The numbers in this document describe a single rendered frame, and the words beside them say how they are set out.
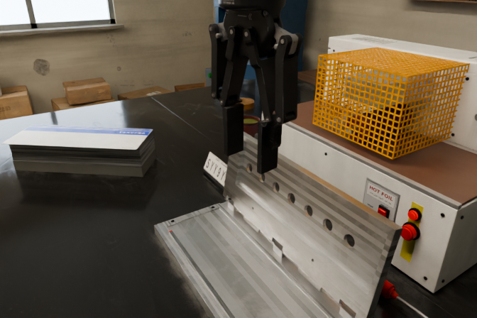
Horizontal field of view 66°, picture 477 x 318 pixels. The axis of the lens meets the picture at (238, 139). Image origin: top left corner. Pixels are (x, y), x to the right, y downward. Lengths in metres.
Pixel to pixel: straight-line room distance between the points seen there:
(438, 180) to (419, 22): 1.87
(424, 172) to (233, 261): 0.41
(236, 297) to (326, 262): 0.17
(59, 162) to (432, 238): 0.98
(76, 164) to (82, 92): 2.59
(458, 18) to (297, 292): 1.99
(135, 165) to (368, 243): 0.71
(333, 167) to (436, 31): 1.76
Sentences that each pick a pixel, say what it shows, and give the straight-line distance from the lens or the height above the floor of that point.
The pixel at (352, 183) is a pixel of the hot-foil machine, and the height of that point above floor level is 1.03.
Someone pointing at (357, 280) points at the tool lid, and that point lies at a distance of 0.65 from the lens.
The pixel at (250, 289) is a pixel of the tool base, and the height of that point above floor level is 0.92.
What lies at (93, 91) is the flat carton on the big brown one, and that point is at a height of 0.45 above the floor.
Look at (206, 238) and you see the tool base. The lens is 0.82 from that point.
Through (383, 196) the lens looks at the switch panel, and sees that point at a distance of 0.77.
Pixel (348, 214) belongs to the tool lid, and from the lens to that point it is 0.63.
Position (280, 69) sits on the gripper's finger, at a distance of 0.40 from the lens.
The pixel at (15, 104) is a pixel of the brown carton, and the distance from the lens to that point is 3.68.
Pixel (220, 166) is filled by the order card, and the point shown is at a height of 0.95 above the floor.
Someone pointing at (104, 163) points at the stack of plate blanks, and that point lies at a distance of 1.14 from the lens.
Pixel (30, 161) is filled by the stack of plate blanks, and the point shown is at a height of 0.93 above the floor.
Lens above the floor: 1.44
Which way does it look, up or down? 24 degrees down
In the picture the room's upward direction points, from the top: straight up
